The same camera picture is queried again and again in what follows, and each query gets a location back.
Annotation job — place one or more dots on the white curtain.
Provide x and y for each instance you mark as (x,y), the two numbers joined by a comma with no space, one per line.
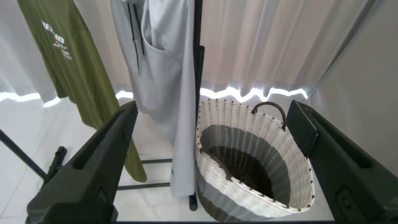
(264,43)

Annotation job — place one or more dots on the green printed shirt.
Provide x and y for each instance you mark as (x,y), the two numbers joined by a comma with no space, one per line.
(81,77)

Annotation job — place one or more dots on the pale grey shorts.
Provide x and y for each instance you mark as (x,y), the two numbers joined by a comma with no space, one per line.
(168,77)

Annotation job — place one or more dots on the black clothes rack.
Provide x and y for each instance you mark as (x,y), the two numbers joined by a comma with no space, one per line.
(197,31)

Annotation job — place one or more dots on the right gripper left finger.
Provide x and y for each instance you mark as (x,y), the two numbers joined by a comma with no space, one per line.
(90,174)

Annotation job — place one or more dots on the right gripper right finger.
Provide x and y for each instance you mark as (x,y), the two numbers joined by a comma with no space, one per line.
(348,174)

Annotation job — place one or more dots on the white laundry basket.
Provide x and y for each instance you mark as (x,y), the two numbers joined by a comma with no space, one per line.
(273,137)

